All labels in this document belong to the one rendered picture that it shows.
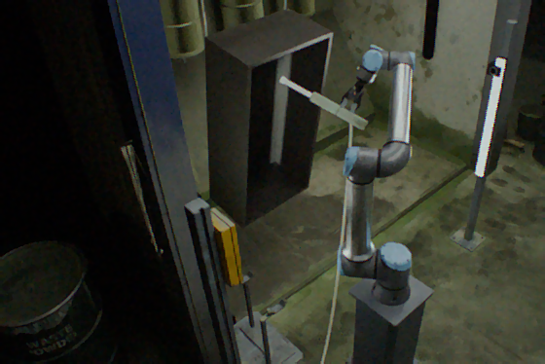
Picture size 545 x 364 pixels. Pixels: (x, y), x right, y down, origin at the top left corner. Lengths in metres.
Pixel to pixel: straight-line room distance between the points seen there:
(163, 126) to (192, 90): 2.19
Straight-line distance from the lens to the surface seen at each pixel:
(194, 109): 4.02
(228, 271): 1.62
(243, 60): 2.41
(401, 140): 1.97
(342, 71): 4.88
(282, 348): 2.12
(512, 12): 3.93
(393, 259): 2.31
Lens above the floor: 2.53
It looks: 36 degrees down
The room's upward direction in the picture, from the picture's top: 5 degrees counter-clockwise
